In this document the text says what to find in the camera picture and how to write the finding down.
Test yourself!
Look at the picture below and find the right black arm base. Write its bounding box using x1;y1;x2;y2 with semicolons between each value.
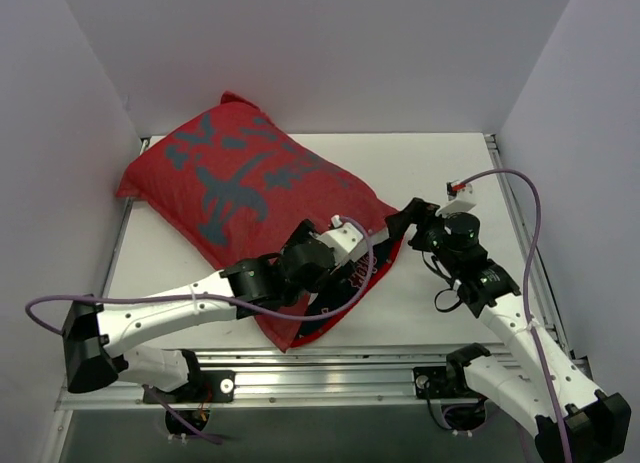
412;366;481;400

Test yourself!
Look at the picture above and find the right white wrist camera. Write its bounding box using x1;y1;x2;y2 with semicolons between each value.
436;182;476;217

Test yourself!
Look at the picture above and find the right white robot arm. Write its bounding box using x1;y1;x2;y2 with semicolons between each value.
385;198;631;462

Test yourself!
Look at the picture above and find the red printed pillowcase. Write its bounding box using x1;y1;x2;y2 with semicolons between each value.
115;89;404;354

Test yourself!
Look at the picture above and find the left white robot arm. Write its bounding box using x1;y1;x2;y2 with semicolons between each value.
62;221;363;402

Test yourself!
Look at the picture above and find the aluminium mounting rail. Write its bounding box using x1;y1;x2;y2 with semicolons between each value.
54;350;591;412

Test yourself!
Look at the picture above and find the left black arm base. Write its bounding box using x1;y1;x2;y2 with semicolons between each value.
139;369;236;404

